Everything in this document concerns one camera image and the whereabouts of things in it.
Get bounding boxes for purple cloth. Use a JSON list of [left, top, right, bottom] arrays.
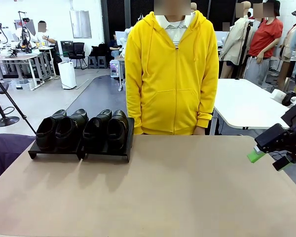
[[0, 133, 37, 183]]

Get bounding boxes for computer case with lights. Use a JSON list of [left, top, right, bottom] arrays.
[[110, 60, 121, 77]]

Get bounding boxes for clear plastic storage box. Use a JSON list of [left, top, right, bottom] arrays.
[[11, 79, 35, 91]]

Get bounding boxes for black loafer shoe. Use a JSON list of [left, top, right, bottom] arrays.
[[36, 109, 67, 152], [55, 108, 89, 152]]

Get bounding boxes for background person white shirt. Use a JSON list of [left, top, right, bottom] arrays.
[[31, 21, 58, 50]]

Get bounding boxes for mannequin in beige coat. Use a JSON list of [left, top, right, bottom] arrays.
[[218, 1, 253, 79]]

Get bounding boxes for black bar stool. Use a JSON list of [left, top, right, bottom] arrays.
[[0, 82, 20, 128]]

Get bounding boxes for person in yellow hoodie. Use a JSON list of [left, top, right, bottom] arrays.
[[124, 0, 220, 136]]

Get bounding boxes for black metal shoe stand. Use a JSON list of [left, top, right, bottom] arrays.
[[80, 117, 135, 163], [28, 116, 89, 161]]

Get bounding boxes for white air purifier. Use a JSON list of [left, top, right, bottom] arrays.
[[58, 61, 77, 90]]

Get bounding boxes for white work desk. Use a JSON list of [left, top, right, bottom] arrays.
[[37, 45, 57, 77]]

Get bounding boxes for grey wall panel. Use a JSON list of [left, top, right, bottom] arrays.
[[69, 10, 92, 39]]

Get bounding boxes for seated person dark clothes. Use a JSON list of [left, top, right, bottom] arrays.
[[110, 34, 121, 59]]

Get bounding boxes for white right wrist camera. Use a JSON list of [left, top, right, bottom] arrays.
[[270, 88, 296, 107]]

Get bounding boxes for black tripod leg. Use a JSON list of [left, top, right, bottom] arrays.
[[0, 69, 37, 136]]

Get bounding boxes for person's right forearm yellow sleeve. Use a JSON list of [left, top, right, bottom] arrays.
[[125, 81, 145, 135]]

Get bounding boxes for grey work desk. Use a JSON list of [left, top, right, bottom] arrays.
[[0, 53, 41, 91]]

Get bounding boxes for person's left forearm yellow sleeve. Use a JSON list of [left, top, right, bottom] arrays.
[[196, 81, 219, 128]]

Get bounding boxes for mannequin in red shirt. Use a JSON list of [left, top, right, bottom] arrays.
[[244, 0, 284, 87]]

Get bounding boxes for black bag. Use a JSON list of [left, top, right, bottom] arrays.
[[90, 43, 107, 58]]

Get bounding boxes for black zipper dress shoe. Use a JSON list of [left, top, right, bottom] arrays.
[[107, 109, 129, 152], [82, 109, 113, 153]]

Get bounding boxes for white rounded table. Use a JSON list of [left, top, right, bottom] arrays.
[[213, 78, 291, 130]]

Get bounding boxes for mannequin with bucket hat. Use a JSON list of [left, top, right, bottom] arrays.
[[277, 4, 296, 99]]

